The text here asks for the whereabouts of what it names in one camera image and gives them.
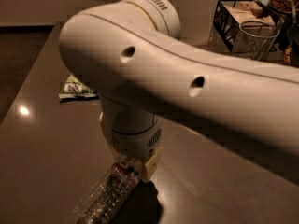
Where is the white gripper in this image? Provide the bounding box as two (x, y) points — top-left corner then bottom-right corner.
(99, 112), (163, 183)

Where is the clear plastic water bottle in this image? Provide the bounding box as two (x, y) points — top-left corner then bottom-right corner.
(76, 158), (141, 224)

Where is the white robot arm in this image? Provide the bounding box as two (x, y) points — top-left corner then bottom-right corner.
(59, 0), (299, 182)

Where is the green chip bag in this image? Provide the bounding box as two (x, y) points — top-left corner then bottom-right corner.
(59, 75), (99, 99)

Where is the clear glass jar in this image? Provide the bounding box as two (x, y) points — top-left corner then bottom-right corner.
(232, 21), (279, 61)

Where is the black wire basket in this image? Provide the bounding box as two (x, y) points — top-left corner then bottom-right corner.
(209, 0), (283, 55)

